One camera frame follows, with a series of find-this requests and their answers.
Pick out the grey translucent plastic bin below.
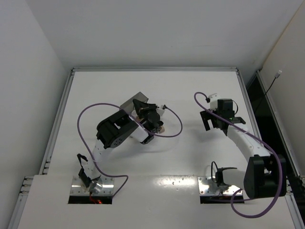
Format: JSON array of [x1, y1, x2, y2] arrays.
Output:
[[120, 91, 150, 113]]

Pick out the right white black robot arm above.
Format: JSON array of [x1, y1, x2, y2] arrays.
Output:
[[200, 94, 286, 199]]

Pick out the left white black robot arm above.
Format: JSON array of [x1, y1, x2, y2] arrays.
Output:
[[77, 98, 166, 189]]

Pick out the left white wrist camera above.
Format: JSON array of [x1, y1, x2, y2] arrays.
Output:
[[156, 104, 166, 117]]

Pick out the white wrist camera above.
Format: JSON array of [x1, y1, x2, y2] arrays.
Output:
[[208, 94, 220, 111], [156, 104, 166, 117]]

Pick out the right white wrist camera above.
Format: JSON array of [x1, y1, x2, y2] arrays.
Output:
[[208, 94, 220, 111]]

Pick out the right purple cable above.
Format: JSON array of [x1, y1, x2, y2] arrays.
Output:
[[193, 92, 284, 219]]

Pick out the purple cable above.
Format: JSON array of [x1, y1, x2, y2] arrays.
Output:
[[77, 103, 183, 195], [193, 92, 284, 219]]

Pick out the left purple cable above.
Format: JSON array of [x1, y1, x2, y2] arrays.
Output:
[[77, 103, 183, 195]]

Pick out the black wall cable white plug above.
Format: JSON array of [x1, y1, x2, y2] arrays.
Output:
[[254, 70, 282, 114]]

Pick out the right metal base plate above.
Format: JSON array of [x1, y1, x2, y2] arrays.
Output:
[[198, 176, 240, 197]]

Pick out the metal base plate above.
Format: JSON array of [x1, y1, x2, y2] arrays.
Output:
[[70, 176, 114, 197], [198, 176, 240, 197]]

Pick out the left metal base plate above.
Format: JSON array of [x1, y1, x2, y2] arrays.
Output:
[[70, 176, 114, 197]]

